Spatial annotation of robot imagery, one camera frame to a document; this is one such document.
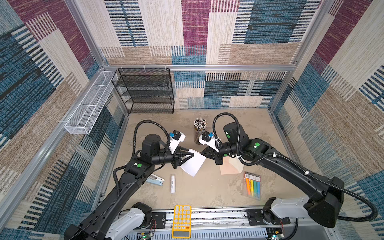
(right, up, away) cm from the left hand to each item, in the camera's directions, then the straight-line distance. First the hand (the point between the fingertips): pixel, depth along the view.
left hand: (191, 152), depth 68 cm
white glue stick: (-11, -20, +15) cm, 28 cm away
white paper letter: (+1, -6, +1) cm, 6 cm away
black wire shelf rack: (-34, +37, +43) cm, 66 cm away
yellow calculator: (-5, -35, +3) cm, 35 cm away
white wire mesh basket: (-53, +26, +13) cm, 60 cm away
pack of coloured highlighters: (+33, -20, +16) cm, 42 cm away
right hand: (+5, -2, +1) cm, 5 cm away
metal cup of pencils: (+4, +12, +20) cm, 23 cm away
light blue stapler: (-21, -18, +17) cm, 33 cm away
